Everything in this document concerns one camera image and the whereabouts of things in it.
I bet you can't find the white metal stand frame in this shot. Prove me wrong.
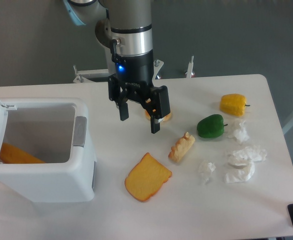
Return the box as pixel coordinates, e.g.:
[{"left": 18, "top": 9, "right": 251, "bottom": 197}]
[{"left": 73, "top": 55, "right": 195, "bottom": 84}]

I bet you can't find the green bell pepper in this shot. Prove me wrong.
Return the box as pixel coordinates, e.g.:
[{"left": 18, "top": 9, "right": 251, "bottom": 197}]
[{"left": 196, "top": 114, "right": 228, "bottom": 139}]

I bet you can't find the orange bread inside can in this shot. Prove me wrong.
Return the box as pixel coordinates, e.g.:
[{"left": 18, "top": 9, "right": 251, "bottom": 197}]
[{"left": 0, "top": 143, "right": 45, "bottom": 164}]

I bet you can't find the orange toast slice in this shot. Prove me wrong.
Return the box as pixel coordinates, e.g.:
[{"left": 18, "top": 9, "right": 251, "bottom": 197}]
[{"left": 124, "top": 152, "right": 172, "bottom": 202}]

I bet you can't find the small crumpled white tissue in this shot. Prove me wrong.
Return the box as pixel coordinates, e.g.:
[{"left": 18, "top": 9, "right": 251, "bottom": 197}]
[{"left": 198, "top": 160, "right": 216, "bottom": 184}]

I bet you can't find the knotted bread roll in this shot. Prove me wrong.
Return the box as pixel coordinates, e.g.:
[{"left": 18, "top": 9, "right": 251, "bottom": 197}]
[{"left": 144, "top": 110, "right": 172, "bottom": 122}]

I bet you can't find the yellow bell pepper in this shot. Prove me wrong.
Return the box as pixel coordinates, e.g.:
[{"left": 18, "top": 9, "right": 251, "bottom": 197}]
[{"left": 219, "top": 93, "right": 250, "bottom": 117}]

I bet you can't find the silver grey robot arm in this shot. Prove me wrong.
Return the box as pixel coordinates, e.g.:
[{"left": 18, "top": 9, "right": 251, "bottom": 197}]
[{"left": 64, "top": 0, "right": 171, "bottom": 134}]

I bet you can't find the beige pastry piece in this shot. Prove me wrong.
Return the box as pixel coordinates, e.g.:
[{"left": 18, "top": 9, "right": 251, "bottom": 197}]
[{"left": 168, "top": 132, "right": 195, "bottom": 163}]

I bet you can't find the large crumpled white tissue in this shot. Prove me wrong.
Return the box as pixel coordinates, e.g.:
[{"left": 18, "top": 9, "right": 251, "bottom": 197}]
[{"left": 224, "top": 145, "right": 268, "bottom": 184}]

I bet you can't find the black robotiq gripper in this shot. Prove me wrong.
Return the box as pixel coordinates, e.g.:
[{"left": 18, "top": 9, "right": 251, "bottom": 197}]
[{"left": 108, "top": 51, "right": 168, "bottom": 134}]

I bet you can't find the white trash can body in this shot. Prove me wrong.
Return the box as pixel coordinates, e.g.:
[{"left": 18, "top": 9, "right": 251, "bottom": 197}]
[{"left": 0, "top": 97, "right": 97, "bottom": 203}]

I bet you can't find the crumpled tissue near peppers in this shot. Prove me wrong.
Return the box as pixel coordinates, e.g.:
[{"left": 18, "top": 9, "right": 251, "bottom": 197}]
[{"left": 227, "top": 119, "right": 250, "bottom": 145}]

